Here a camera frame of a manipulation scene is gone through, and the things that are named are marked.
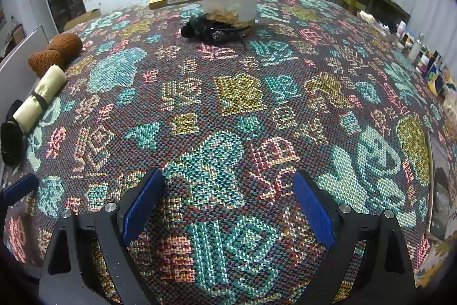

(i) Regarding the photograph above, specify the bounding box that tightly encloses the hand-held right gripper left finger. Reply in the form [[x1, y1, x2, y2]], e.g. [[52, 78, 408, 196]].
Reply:
[[37, 167, 165, 305]]

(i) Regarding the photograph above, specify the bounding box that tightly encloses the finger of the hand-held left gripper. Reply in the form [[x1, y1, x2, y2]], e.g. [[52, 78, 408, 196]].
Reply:
[[0, 173, 39, 210]]

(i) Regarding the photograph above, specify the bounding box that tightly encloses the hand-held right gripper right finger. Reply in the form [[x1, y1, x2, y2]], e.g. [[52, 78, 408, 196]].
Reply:
[[292, 169, 418, 305]]

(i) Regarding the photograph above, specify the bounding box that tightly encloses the black knitted cloth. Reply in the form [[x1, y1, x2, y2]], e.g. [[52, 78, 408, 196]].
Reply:
[[0, 99, 26, 168]]

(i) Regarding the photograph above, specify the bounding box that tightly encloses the cream rolled cloth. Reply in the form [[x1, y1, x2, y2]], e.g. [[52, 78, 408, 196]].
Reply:
[[12, 64, 68, 134]]

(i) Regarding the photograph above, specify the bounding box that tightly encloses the patterned woven blanket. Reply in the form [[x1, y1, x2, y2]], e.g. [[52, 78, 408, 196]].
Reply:
[[0, 0, 455, 305]]

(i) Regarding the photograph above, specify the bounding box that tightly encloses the brown knitted pouch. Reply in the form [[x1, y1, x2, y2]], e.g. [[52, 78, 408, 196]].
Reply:
[[47, 32, 84, 57], [27, 49, 66, 78]]

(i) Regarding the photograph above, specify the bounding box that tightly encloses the brown cardboard box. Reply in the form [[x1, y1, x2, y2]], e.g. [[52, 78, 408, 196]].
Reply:
[[63, 8, 101, 31]]

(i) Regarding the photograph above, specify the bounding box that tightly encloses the cluster of small bottles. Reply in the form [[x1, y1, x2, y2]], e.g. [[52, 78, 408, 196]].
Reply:
[[357, 10, 457, 103]]

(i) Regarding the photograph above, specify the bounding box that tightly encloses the dark wooden sideboard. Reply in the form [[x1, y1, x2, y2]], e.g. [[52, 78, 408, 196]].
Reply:
[[357, 0, 411, 31]]

